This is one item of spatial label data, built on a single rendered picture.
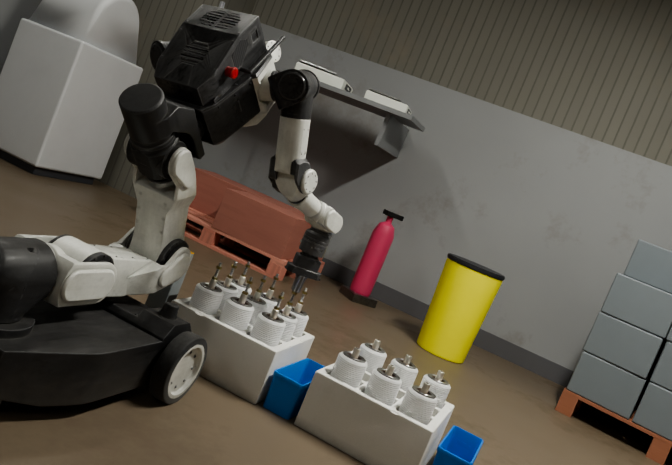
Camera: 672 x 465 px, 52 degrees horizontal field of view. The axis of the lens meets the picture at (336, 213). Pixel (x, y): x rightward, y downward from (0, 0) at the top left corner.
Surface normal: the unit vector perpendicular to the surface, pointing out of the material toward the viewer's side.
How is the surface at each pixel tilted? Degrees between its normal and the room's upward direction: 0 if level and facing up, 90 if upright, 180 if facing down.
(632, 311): 90
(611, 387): 90
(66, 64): 90
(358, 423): 90
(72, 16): 80
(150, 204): 112
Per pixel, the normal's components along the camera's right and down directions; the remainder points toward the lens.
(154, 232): -0.42, 0.29
